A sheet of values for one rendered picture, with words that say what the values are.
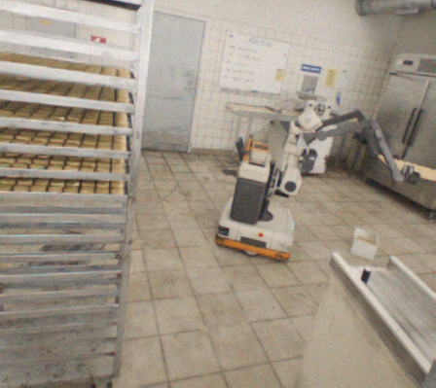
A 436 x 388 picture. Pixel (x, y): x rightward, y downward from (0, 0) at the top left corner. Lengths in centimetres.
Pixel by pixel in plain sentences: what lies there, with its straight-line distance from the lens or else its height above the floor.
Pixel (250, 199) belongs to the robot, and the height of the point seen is 52.
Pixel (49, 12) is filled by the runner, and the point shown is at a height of 168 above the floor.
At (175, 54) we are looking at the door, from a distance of 528.
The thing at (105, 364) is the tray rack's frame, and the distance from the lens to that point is 197.
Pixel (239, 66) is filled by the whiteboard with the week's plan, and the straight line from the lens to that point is 555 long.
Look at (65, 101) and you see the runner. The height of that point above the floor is 141.
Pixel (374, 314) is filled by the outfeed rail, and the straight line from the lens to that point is 141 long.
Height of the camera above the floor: 166
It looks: 19 degrees down
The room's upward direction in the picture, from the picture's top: 10 degrees clockwise
